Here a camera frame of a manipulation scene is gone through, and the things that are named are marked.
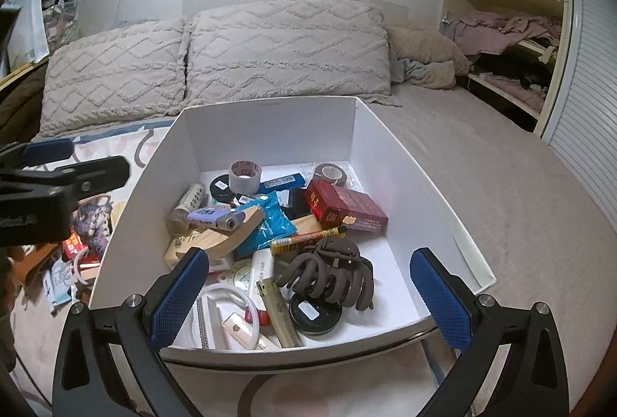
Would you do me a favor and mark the crochet purple pouch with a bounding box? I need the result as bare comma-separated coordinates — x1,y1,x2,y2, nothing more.
72,194,113,259

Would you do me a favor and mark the wooden curved piece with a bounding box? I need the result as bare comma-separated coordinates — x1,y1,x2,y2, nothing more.
176,206,265,260

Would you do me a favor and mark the purple lighter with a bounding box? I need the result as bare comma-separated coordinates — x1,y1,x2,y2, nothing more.
187,206,245,232

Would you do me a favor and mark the patterned bed blanket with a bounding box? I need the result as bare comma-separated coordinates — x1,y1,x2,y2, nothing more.
8,84,617,417

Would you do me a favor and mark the left knitted beige pillow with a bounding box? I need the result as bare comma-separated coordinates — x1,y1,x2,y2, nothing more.
39,17,188,137

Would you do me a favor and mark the knitted beige pillow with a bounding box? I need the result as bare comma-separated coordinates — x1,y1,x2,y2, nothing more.
185,0,395,106
39,17,188,137

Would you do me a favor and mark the brown hair claw clip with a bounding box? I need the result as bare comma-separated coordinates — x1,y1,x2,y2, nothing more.
276,236,374,311

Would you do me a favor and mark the gold ruler stick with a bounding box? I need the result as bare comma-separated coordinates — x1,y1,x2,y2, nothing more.
256,278,303,348

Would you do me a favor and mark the black round tin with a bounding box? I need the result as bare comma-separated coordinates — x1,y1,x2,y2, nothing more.
288,295,342,336

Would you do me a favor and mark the yellow brown pen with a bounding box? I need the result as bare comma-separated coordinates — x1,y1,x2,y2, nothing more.
270,226,347,255

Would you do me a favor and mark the blue snack packet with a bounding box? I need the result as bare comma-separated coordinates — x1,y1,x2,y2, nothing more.
235,192,297,258

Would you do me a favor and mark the red cigarette box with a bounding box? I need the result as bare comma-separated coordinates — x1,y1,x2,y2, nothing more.
304,180,388,232

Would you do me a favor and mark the white tape roll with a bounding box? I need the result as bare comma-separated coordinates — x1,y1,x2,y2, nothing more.
228,160,261,196

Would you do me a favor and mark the white cardboard box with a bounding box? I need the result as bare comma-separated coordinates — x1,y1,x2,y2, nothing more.
90,96,496,372

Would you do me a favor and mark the dark brown tape roll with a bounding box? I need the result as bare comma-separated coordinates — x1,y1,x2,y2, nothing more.
313,163,347,187

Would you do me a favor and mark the beige plush cushion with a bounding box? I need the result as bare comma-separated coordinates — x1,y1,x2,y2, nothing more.
385,22,470,90

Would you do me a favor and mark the right knitted beige pillow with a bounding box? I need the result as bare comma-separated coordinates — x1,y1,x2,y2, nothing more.
185,0,395,106

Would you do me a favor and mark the wardrobe shelf with clothes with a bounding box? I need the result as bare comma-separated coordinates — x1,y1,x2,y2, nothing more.
440,0,572,136

